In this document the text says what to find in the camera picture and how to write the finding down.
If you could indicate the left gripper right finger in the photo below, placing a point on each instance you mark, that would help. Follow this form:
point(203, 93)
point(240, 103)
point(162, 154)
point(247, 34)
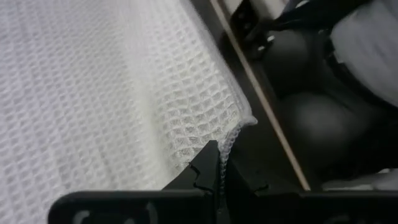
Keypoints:
point(280, 208)

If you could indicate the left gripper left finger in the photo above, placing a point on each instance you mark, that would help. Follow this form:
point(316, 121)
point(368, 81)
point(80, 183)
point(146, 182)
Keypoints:
point(199, 177)

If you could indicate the pale waffle weave towel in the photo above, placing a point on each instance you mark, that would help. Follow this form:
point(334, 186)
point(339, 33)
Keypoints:
point(93, 93)

